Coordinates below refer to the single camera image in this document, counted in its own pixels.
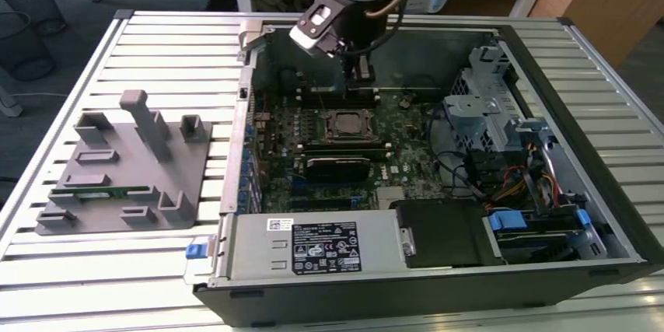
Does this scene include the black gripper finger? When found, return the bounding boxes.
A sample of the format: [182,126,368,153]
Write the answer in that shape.
[346,54,360,93]
[358,54,376,93]

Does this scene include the silver green CPU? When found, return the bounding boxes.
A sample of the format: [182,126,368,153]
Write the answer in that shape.
[332,114,367,135]

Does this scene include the CPU socket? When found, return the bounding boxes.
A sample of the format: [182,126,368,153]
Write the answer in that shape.
[322,108,376,144]

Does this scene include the black RAM slot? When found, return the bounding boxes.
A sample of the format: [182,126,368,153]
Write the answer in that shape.
[299,93,378,100]
[299,98,378,104]
[303,149,391,156]
[304,154,391,161]
[299,89,376,96]
[302,140,390,147]
[302,145,390,152]

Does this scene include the silver metal drive cage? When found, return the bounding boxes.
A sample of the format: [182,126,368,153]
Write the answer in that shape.
[442,46,523,154]

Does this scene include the green motherboard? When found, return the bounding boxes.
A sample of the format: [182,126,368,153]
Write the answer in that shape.
[248,89,448,215]

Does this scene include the black graphics card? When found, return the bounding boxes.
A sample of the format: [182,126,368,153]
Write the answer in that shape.
[304,156,374,185]

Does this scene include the silver chipset heatsink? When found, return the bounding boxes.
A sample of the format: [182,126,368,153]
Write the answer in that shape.
[376,187,410,209]

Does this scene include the black expansion slot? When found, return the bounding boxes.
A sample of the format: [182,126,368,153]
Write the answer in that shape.
[288,196,359,211]

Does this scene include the grey parts rack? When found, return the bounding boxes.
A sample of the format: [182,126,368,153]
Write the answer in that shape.
[35,89,215,236]

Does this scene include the blue disk carrier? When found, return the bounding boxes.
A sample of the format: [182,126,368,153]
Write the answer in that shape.
[487,209,591,264]

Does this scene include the wooden cabinet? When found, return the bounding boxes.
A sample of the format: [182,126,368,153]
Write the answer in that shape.
[531,0,664,68]

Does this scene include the silver power supply unit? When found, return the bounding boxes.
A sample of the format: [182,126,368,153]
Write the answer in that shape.
[227,209,410,281]

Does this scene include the green RAM stick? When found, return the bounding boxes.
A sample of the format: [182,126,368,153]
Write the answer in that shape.
[51,185,156,199]

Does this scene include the black open PC case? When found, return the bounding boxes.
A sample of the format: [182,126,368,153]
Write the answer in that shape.
[184,16,664,327]

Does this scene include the black mesh waste bin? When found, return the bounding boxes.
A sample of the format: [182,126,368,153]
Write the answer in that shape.
[0,11,58,81]
[0,0,68,36]

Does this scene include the white stand foot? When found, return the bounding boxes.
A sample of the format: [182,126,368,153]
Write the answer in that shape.
[0,85,23,118]

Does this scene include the bronze curved cable tube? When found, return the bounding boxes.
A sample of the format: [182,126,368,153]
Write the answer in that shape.
[364,0,404,21]

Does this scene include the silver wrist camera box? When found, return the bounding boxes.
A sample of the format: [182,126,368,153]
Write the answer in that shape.
[288,0,355,59]

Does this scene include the coloured power supply wires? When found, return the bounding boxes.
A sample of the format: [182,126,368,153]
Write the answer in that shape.
[495,141,564,208]

